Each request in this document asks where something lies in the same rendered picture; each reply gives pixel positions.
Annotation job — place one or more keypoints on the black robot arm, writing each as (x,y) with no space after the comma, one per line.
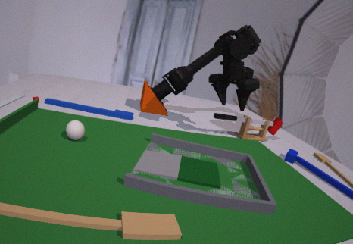
(246,43)

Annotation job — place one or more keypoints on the white ball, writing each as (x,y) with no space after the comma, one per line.
(75,130)

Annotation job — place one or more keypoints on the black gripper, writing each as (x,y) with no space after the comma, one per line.
(232,71)

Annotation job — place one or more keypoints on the green flat mat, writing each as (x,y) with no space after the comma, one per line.
(42,168)

